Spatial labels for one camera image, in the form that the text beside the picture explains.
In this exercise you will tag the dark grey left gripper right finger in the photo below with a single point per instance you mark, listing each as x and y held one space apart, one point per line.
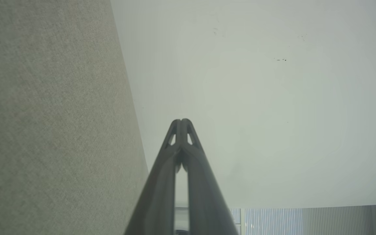
204 199

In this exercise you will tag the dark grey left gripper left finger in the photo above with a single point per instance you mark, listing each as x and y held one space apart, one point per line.
157 195

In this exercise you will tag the white vertical slat blind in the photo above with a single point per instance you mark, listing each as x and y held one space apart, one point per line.
289 222

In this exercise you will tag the grey fabric sofa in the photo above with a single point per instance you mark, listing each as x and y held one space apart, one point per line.
54 124

